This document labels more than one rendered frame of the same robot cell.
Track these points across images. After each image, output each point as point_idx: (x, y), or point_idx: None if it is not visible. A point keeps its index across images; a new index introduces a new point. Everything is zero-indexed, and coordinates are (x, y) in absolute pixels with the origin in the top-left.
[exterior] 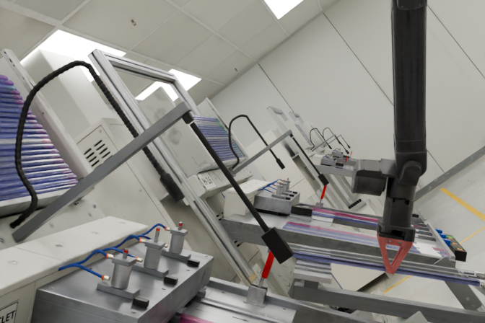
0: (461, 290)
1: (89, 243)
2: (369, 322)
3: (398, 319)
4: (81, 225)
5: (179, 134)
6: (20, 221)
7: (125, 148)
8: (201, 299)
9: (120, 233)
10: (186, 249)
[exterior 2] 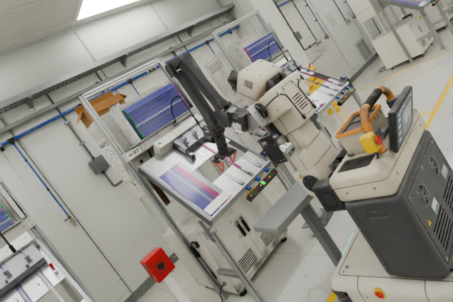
0: (315, 123)
1: (185, 128)
2: (243, 145)
3: None
4: (187, 120)
5: (243, 56)
6: (174, 123)
7: (185, 118)
8: None
9: (194, 123)
10: None
